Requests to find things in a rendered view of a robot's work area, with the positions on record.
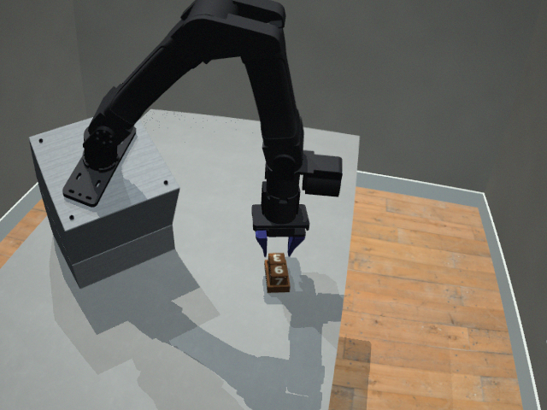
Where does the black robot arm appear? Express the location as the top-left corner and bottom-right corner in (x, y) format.
(62, 0), (343, 215)

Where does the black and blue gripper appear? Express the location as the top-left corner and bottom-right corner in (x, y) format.
(251, 189), (309, 257)

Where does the brown wooden number cube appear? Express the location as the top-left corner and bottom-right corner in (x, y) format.
(268, 253), (285, 272)
(269, 265), (288, 285)

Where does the brown wooden tray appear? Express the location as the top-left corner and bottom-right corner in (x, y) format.
(264, 260), (291, 293)

